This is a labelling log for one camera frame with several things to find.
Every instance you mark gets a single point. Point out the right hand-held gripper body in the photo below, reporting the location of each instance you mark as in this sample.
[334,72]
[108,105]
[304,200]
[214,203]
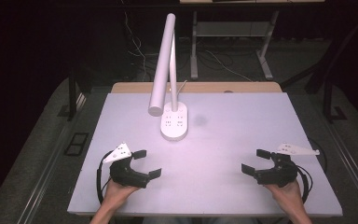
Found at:
[279,174]

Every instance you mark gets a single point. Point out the white table mat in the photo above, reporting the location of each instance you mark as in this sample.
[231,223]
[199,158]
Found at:
[217,149]

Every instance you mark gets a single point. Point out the white desk lamp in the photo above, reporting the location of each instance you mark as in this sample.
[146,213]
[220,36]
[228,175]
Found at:
[174,121]

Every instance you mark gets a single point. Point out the black floor socket frame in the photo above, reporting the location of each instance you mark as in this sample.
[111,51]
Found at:
[76,143]

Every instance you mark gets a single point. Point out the grey metal desk frame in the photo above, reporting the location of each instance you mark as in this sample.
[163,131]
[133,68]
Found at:
[233,29]

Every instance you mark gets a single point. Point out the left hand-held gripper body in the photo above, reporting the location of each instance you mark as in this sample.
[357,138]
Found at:
[125,174]

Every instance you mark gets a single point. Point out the black metal stand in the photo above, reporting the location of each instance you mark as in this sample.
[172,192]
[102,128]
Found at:
[327,93]
[72,93]

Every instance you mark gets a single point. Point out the person's left hand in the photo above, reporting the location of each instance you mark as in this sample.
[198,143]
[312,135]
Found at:
[119,194]

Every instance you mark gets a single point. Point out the person's right hand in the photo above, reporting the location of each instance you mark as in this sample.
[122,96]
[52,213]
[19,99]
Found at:
[284,194]

